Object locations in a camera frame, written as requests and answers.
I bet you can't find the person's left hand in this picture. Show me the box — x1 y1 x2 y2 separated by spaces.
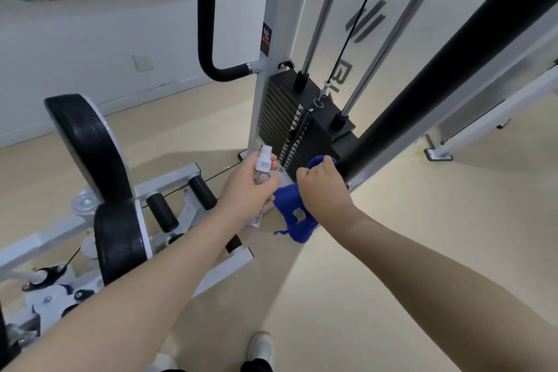
217 153 282 229

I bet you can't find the person's right hand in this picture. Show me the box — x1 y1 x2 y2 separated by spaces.
296 157 356 229

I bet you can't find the clear spray bottle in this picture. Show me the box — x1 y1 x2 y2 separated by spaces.
248 144 280 229

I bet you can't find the blue cleaning cloth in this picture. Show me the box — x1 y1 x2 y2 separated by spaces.
272 155 339 244

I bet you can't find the person's left forearm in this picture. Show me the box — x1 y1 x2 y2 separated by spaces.
0 210 259 372

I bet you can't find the person's right forearm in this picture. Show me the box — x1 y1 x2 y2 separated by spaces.
318 205 558 372

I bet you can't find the black weight stack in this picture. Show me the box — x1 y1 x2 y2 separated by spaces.
257 69 359 183

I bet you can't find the black foam roller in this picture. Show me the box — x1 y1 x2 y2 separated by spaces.
146 192 180 234
188 175 218 211

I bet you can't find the red and black label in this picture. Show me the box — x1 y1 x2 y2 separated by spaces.
261 22 273 57

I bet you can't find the small black seat pad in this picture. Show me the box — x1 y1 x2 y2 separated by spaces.
93 200 152 288

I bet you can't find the chrome guide rod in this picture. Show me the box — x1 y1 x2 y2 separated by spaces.
330 0 459 130
295 0 352 89

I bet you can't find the white shoe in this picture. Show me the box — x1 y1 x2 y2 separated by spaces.
244 331 276 372

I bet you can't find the large black seat pad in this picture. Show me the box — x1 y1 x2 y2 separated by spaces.
44 94 134 206

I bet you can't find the long black padded bar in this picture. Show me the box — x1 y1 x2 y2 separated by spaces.
338 0 558 187

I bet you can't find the frosted machine shield panel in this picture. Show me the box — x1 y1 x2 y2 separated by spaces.
289 0 536 141

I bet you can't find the metal cable connector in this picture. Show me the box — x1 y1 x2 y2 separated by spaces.
313 81 333 110

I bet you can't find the white wall socket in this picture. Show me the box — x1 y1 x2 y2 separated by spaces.
132 54 154 74

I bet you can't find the white machine upright post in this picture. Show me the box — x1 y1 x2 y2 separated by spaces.
237 0 317 164

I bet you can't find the black steel cable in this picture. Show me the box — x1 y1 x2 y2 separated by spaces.
320 0 392 100

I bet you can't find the curved black padded handle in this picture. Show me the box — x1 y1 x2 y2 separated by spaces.
197 0 254 83

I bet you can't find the white floor frame beam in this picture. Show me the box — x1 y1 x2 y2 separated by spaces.
423 66 558 163

